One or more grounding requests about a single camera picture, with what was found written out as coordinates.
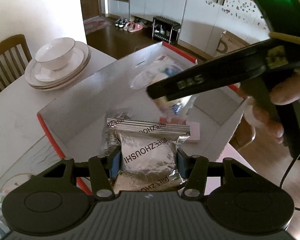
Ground brown paper shopping bag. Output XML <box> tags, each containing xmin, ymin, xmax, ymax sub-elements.
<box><xmin>214</xmin><ymin>31</ymin><xmax>250</xmax><ymax>58</ymax></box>

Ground red and white cardboard box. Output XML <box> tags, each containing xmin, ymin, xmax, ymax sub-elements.
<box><xmin>38</xmin><ymin>44</ymin><xmax>245</xmax><ymax>196</ymax></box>

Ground pink binder clip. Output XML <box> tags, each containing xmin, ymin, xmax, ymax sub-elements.
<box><xmin>159</xmin><ymin>115</ymin><xmax>201</xmax><ymax>144</ymax></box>

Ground black shoe rack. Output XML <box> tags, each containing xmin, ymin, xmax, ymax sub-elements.
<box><xmin>152</xmin><ymin>16</ymin><xmax>181</xmax><ymax>44</ymax></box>

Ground silver foil snack bag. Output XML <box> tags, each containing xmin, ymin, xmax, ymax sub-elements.
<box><xmin>107</xmin><ymin>117</ymin><xmax>185</xmax><ymax>193</ymax></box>

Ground white porcelain bowl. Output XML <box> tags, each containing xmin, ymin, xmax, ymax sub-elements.
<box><xmin>34</xmin><ymin>37</ymin><xmax>76</xmax><ymax>70</ymax></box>

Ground clear plastic snack bag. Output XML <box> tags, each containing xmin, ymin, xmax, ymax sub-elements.
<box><xmin>129</xmin><ymin>53</ymin><xmax>195</xmax><ymax>119</ymax></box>

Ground pink slippers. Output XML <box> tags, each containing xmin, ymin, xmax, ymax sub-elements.
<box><xmin>123</xmin><ymin>22</ymin><xmax>143</xmax><ymax>33</ymax></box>

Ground stacked white plates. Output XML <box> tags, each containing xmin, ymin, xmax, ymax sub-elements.
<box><xmin>24</xmin><ymin>41</ymin><xmax>91</xmax><ymax>90</ymax></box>

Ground person's right hand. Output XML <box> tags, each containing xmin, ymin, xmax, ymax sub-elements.
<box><xmin>244</xmin><ymin>73</ymin><xmax>300</xmax><ymax>144</ymax></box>

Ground white cabinet with stickers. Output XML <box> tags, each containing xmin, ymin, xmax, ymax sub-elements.
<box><xmin>178</xmin><ymin>0</ymin><xmax>269</xmax><ymax>57</ymax></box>

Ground brown wooden chair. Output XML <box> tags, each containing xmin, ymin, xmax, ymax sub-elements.
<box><xmin>0</xmin><ymin>34</ymin><xmax>32</xmax><ymax>92</ymax></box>

